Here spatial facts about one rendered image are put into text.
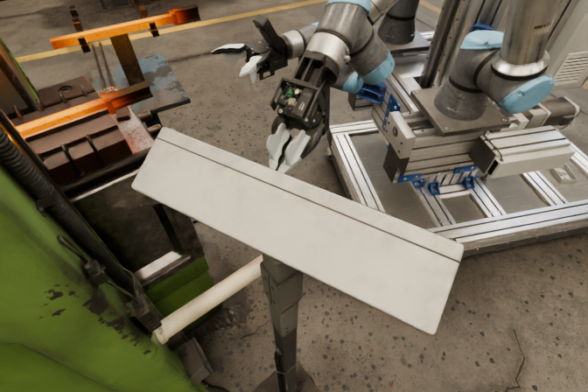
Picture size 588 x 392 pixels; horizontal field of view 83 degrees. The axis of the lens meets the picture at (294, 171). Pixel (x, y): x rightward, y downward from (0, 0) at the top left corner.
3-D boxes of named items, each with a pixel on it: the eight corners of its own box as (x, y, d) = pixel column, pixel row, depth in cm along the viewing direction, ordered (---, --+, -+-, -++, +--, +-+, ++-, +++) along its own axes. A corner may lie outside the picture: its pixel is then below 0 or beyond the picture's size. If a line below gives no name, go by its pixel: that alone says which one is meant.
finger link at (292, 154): (265, 169, 53) (289, 118, 54) (276, 178, 58) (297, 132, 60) (283, 176, 52) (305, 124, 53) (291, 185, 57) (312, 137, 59)
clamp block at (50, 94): (95, 94, 92) (85, 73, 88) (105, 109, 88) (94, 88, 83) (48, 110, 87) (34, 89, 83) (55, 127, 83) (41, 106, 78)
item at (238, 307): (218, 221, 173) (217, 220, 172) (283, 311, 142) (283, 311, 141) (143, 263, 157) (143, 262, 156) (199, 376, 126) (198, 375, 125)
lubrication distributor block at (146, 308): (157, 305, 71) (134, 277, 61) (168, 330, 68) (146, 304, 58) (141, 316, 70) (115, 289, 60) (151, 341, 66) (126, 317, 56)
